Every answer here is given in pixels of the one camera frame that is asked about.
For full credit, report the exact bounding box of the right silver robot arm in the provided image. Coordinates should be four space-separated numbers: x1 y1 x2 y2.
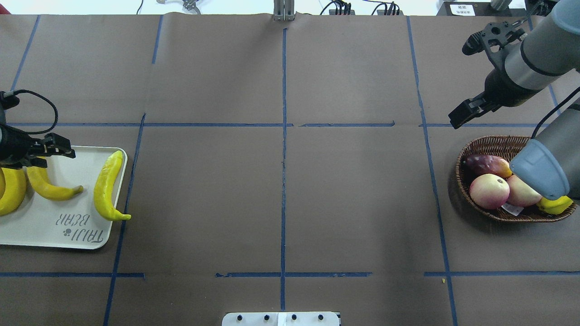
448 0 580 201

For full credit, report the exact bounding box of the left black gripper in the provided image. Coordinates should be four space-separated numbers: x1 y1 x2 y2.
0 124 76 169

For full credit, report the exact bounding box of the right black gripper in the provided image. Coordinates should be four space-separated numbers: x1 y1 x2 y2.
448 68 538 129

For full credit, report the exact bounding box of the woven wicker basket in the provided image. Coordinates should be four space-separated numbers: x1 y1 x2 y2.
455 135 578 223

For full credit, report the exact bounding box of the yellow banana front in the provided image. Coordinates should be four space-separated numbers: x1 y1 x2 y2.
93 150 132 221

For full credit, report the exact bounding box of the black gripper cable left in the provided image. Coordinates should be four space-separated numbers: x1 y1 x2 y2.
0 89 59 135

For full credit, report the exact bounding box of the white pedestal base plate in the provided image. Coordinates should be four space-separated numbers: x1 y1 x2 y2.
221 311 342 326

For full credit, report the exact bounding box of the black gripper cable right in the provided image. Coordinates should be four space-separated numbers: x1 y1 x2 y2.
531 86 580 139

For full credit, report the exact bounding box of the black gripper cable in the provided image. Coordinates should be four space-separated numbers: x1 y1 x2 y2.
0 89 59 135
531 86 580 139

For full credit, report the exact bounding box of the yellow star fruit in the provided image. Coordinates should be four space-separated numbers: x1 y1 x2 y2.
536 196 573 215

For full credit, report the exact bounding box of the white garlic bulb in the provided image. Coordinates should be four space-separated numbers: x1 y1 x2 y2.
506 175 543 207

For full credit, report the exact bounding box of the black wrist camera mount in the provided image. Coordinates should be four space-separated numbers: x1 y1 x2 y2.
462 20 527 69

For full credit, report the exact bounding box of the aluminium frame post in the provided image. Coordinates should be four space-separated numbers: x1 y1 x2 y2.
273 0 296 21

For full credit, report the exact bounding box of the white bear tray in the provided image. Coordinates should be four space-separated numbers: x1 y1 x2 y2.
0 146 121 249

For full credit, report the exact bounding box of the black label box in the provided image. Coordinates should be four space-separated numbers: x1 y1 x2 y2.
436 0 499 17

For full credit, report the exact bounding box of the yellow banana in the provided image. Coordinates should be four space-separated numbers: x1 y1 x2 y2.
26 166 84 201
93 150 132 221

